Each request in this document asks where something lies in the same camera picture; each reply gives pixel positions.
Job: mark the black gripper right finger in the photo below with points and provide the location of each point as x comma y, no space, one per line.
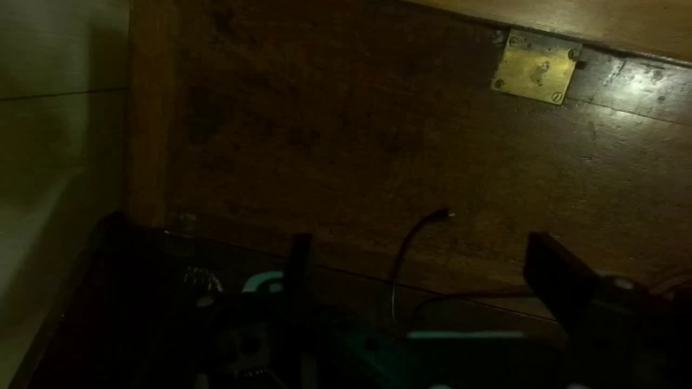
565,284

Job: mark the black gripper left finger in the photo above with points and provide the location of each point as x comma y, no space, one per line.
299,272

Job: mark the dark wooden secretary desk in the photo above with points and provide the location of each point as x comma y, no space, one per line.
361,142

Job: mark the small brass plate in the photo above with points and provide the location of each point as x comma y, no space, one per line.
535,68

